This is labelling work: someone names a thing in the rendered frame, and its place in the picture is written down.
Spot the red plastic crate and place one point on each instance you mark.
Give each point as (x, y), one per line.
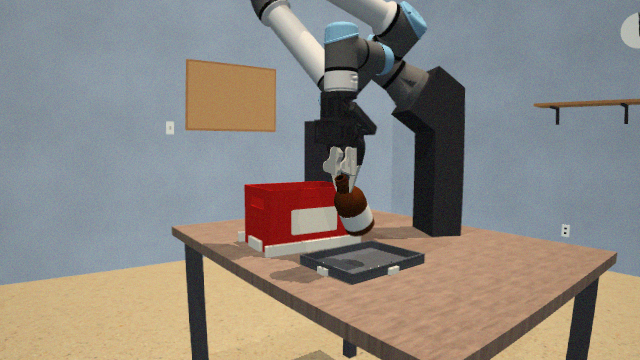
(293, 212)

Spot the brown bottle with white label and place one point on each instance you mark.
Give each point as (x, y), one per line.
(352, 208)

